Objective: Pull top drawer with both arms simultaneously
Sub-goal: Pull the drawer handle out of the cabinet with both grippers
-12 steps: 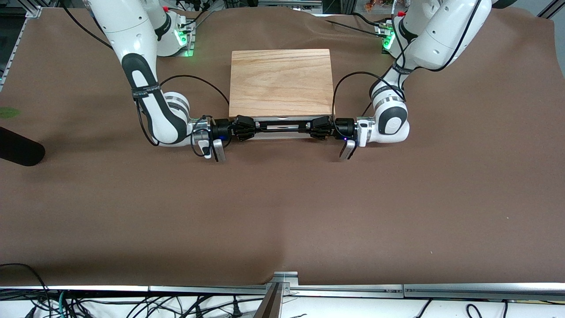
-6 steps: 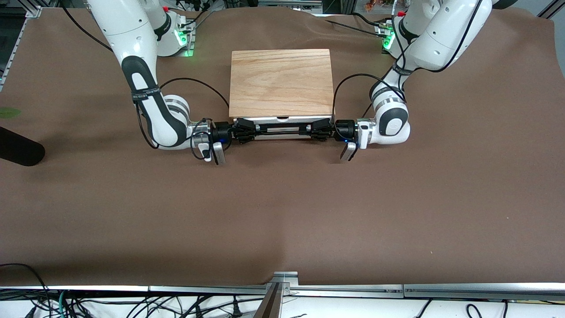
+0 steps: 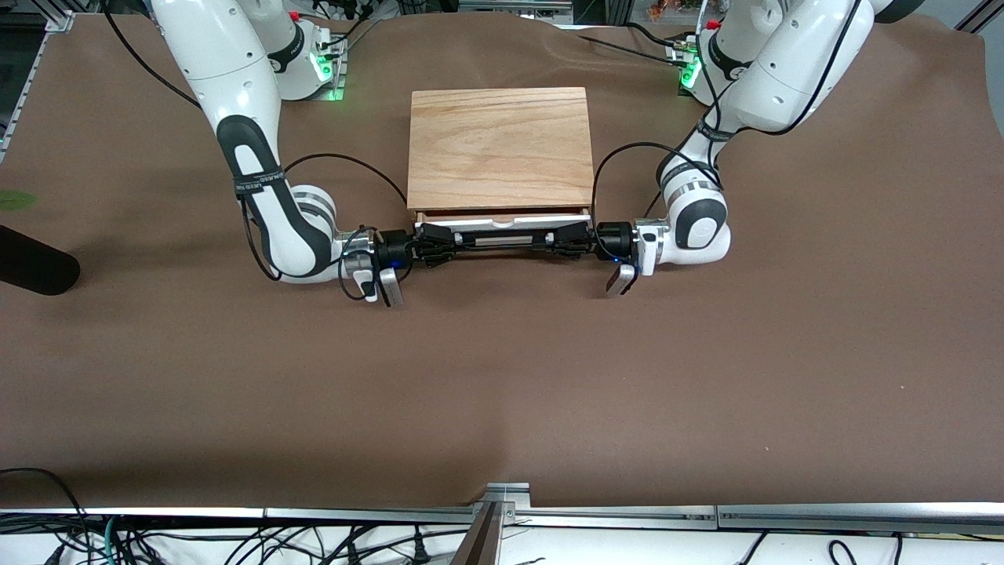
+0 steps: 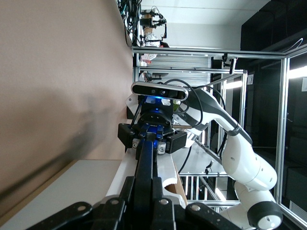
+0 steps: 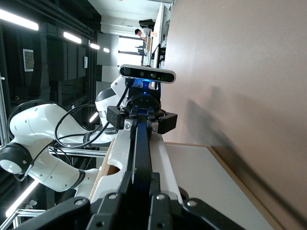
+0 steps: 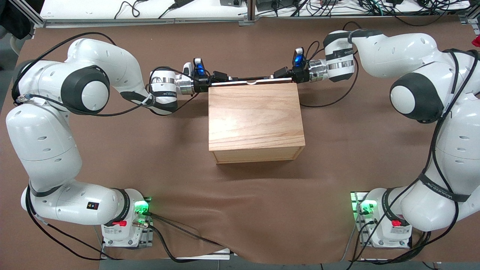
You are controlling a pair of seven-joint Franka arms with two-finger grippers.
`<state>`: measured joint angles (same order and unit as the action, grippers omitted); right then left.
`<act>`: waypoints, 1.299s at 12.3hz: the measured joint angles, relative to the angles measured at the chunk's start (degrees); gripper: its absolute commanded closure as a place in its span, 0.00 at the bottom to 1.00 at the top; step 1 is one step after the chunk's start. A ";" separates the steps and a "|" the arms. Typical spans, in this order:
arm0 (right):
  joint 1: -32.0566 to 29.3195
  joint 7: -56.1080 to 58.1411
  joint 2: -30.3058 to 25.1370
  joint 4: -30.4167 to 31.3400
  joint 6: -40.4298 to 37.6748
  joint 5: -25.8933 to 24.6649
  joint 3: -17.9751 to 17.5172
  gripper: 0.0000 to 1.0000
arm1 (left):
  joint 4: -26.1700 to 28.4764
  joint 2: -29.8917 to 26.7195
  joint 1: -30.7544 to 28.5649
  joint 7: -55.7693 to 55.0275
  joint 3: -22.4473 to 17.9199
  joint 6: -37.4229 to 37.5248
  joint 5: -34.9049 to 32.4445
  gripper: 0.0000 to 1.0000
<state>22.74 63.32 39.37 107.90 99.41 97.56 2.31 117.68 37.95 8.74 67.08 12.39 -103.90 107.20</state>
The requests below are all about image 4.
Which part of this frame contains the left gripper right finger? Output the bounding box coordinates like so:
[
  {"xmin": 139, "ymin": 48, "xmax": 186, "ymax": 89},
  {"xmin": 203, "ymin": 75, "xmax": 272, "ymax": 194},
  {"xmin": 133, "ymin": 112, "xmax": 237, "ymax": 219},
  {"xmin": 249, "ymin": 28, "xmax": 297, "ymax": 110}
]
[{"xmin": 152, "ymin": 176, "xmax": 242, "ymax": 230}]

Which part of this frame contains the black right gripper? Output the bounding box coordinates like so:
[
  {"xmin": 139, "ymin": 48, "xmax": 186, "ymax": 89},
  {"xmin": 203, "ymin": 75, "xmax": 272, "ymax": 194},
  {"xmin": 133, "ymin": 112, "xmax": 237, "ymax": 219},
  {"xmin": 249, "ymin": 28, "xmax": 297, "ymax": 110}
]
[{"xmin": 117, "ymin": 95, "xmax": 188, "ymax": 154}]

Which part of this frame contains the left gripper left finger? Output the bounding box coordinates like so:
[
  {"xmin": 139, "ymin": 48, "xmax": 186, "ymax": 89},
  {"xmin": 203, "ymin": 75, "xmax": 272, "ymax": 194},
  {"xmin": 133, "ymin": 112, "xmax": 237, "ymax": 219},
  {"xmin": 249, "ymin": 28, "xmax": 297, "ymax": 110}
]
[{"xmin": 26, "ymin": 176, "xmax": 136, "ymax": 230}]

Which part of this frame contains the black metal drawer handle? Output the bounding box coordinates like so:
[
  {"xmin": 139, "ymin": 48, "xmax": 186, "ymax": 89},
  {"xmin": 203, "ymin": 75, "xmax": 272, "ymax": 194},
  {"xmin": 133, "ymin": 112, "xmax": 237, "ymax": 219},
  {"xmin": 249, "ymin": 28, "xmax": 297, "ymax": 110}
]
[{"xmin": 134, "ymin": 140, "xmax": 159, "ymax": 230}]

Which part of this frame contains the grey slatted window blind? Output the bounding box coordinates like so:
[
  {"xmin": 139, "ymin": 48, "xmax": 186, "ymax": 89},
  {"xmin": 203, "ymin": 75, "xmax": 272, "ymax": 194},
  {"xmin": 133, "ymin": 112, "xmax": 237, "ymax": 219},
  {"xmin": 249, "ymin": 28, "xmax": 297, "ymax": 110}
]
[{"xmin": 140, "ymin": 55, "xmax": 212, "ymax": 83}]

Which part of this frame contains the white plastic bag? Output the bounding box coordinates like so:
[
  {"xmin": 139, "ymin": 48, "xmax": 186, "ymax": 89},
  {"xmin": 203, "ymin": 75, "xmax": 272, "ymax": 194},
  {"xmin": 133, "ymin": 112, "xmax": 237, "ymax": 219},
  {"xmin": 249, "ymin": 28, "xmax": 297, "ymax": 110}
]
[{"xmin": 143, "ymin": 33, "xmax": 160, "ymax": 47}]

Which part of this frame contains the brown table cloth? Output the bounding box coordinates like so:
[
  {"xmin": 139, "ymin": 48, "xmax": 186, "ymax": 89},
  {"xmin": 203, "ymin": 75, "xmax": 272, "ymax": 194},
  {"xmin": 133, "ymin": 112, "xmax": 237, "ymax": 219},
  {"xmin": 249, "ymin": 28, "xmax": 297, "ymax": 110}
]
[{"xmin": 0, "ymin": 0, "xmax": 134, "ymax": 211}]

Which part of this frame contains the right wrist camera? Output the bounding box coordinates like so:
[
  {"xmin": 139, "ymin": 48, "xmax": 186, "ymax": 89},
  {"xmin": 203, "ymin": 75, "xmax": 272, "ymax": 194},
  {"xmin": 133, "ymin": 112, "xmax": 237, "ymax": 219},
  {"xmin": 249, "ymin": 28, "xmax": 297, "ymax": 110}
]
[{"xmin": 131, "ymin": 80, "xmax": 189, "ymax": 100}]

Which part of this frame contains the black camera cable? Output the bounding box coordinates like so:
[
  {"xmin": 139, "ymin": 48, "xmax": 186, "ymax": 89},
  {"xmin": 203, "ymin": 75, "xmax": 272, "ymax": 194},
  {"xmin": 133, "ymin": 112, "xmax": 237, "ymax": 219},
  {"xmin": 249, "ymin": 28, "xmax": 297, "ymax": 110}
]
[{"xmin": 158, "ymin": 79, "xmax": 204, "ymax": 130}]

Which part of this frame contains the black frame-mounted camera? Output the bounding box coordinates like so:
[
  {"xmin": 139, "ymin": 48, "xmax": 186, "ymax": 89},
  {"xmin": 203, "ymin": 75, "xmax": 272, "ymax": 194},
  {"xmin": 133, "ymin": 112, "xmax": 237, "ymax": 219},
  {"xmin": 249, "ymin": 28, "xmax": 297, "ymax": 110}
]
[{"xmin": 222, "ymin": 53, "xmax": 237, "ymax": 75}]

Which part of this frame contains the black camera rig stand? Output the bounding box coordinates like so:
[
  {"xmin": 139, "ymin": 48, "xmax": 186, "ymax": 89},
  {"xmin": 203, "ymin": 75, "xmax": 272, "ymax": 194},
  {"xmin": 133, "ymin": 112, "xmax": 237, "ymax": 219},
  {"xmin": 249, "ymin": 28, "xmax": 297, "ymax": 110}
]
[{"xmin": 140, "ymin": 6, "xmax": 168, "ymax": 46}]

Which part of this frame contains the black cable bundle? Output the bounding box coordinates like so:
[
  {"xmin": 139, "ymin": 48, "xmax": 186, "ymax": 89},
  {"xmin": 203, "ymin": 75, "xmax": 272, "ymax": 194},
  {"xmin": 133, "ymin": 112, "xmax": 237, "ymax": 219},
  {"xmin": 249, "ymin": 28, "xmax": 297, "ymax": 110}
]
[{"xmin": 116, "ymin": 0, "xmax": 142, "ymax": 46}]

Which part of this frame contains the aluminium cage frame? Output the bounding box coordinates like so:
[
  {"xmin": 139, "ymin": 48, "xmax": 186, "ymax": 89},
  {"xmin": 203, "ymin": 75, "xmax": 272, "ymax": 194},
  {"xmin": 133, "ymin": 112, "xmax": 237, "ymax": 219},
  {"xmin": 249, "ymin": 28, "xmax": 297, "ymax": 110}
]
[{"xmin": 131, "ymin": 45, "xmax": 307, "ymax": 230}]

